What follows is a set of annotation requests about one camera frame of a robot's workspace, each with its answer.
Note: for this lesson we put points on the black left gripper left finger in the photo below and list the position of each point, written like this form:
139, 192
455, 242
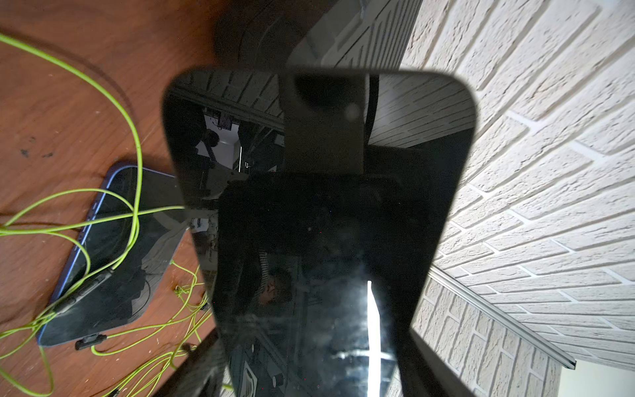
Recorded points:
202, 372

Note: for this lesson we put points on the blue-edged smartphone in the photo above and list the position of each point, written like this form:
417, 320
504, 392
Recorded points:
136, 214

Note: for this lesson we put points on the black smartphone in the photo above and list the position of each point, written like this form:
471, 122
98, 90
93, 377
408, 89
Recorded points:
324, 193

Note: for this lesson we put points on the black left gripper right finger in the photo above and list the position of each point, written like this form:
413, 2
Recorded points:
423, 373

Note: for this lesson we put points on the aluminium corner post left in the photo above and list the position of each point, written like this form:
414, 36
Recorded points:
557, 354

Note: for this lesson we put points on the black plastic tool case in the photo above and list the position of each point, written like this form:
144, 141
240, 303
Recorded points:
365, 34

